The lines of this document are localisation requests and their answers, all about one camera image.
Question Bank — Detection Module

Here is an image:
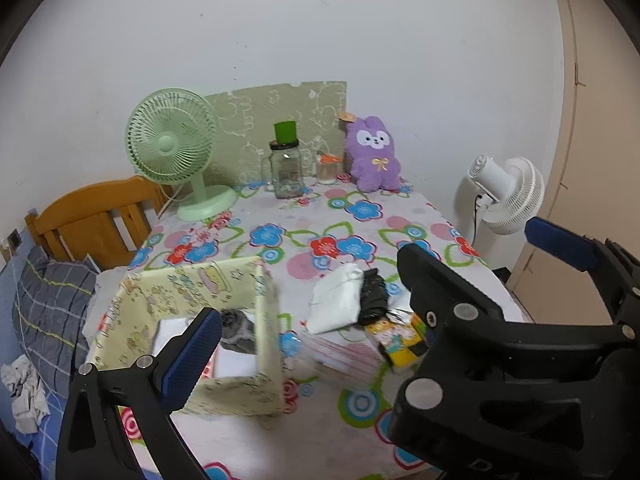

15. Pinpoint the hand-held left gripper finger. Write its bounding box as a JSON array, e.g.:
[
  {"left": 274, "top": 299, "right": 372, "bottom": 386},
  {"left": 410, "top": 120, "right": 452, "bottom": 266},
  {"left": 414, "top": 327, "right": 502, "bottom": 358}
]
[{"left": 56, "top": 307, "right": 223, "bottom": 480}]

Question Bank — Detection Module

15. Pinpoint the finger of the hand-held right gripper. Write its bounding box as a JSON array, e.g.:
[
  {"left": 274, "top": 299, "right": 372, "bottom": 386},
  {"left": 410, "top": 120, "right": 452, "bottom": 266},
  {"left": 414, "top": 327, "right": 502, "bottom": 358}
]
[
  {"left": 525, "top": 217, "right": 640, "bottom": 333},
  {"left": 390, "top": 244, "right": 640, "bottom": 480}
]

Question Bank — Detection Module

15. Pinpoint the yellow cartoon fabric storage box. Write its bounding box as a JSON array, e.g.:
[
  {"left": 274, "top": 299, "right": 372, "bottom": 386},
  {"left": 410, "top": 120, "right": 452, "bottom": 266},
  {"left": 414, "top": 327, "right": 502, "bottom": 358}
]
[{"left": 82, "top": 256, "right": 286, "bottom": 418}]

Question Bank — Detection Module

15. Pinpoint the black cloth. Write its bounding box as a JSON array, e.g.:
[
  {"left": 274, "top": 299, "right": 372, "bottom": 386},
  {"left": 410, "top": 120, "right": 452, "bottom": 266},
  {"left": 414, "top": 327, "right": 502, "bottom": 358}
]
[{"left": 356, "top": 268, "right": 389, "bottom": 326}]

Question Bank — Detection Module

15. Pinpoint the white cloth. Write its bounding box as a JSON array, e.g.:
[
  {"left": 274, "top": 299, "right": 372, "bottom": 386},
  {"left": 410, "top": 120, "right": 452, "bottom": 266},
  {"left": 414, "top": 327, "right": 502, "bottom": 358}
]
[
  {"left": 0, "top": 355, "right": 51, "bottom": 433},
  {"left": 307, "top": 262, "right": 366, "bottom": 333}
]

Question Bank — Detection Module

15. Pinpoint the white folded fabric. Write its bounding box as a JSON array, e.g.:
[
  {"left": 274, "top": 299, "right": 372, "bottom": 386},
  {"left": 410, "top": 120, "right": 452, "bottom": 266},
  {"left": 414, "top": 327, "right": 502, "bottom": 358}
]
[
  {"left": 207, "top": 347, "right": 257, "bottom": 378},
  {"left": 150, "top": 316, "right": 201, "bottom": 358}
]

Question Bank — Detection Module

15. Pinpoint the grey striped sock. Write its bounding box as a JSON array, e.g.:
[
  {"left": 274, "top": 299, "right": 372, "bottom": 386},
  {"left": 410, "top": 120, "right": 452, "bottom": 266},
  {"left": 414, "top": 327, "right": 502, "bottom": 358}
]
[{"left": 220, "top": 310, "right": 257, "bottom": 353}]

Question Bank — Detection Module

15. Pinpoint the white standing fan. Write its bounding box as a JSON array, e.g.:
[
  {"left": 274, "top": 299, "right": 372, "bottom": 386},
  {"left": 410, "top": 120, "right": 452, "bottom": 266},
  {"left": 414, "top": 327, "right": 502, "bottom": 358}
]
[{"left": 467, "top": 155, "right": 546, "bottom": 258}]

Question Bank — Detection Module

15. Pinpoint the beige wooden door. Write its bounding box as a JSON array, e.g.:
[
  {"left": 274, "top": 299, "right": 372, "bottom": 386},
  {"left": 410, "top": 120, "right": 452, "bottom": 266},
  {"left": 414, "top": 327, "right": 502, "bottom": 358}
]
[{"left": 511, "top": 0, "right": 640, "bottom": 326}]

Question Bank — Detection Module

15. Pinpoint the grey plaid pillow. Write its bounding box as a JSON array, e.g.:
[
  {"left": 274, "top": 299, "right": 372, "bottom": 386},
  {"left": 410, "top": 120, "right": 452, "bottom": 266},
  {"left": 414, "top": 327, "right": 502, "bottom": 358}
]
[{"left": 12, "top": 245, "right": 101, "bottom": 386}]

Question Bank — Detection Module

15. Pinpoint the purple plush bunny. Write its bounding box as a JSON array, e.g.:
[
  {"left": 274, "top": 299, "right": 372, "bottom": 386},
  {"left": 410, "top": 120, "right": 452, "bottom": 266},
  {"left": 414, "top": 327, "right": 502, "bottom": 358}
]
[{"left": 337, "top": 111, "right": 403, "bottom": 193}]

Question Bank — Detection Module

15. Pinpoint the floral tablecloth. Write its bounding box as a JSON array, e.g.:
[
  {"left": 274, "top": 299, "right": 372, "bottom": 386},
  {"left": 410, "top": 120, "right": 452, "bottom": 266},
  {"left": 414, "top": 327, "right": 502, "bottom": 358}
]
[{"left": 82, "top": 175, "right": 526, "bottom": 480}]

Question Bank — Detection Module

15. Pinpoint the cotton swab jar orange lid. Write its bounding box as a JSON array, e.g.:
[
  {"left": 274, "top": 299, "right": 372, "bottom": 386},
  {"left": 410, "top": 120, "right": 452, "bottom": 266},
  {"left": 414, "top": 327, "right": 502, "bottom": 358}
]
[{"left": 315, "top": 152, "right": 344, "bottom": 185}]

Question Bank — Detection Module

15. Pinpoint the white crumpled cloth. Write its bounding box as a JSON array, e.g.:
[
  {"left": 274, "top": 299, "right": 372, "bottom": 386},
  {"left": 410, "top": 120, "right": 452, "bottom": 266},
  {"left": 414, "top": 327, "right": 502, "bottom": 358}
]
[{"left": 0, "top": 355, "right": 51, "bottom": 433}]

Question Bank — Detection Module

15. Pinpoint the wooden chair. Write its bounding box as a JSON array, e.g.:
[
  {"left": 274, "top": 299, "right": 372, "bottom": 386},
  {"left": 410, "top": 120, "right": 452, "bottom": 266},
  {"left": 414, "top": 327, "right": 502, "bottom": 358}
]
[{"left": 25, "top": 176, "right": 173, "bottom": 271}]

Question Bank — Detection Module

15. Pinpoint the blue bed sheet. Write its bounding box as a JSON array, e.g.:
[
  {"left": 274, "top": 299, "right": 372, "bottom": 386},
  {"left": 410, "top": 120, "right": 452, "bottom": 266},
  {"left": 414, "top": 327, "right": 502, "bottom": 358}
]
[{"left": 0, "top": 255, "right": 68, "bottom": 466}]

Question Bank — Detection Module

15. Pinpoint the glass mug jar black lid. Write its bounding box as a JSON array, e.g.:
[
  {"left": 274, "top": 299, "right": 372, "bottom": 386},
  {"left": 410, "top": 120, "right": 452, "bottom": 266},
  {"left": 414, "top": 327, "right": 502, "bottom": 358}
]
[{"left": 260, "top": 140, "right": 306, "bottom": 200}]

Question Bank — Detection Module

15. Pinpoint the green desk fan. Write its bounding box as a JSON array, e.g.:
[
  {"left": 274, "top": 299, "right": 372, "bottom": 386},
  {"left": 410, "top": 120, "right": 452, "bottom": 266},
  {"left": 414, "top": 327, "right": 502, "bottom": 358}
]
[{"left": 125, "top": 88, "right": 238, "bottom": 222}]

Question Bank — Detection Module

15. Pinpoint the green plastic cup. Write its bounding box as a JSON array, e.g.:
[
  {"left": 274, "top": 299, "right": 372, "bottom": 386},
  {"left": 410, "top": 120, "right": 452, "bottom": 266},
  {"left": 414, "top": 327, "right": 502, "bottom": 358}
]
[{"left": 273, "top": 121, "right": 298, "bottom": 146}]

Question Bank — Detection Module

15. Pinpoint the green patterned board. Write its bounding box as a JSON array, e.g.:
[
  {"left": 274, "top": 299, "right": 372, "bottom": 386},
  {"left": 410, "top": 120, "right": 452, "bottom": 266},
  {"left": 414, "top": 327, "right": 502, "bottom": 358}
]
[{"left": 205, "top": 80, "right": 348, "bottom": 186}]

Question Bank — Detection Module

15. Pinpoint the black fan cable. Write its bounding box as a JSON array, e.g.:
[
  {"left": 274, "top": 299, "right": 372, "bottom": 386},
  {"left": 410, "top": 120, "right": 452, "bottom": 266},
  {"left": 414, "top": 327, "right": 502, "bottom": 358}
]
[{"left": 471, "top": 192, "right": 482, "bottom": 252}]

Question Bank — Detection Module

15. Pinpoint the white fan cable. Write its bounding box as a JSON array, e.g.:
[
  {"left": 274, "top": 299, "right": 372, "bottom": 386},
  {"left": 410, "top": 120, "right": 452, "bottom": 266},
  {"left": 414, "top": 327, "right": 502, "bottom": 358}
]
[{"left": 159, "top": 185, "right": 187, "bottom": 217}]

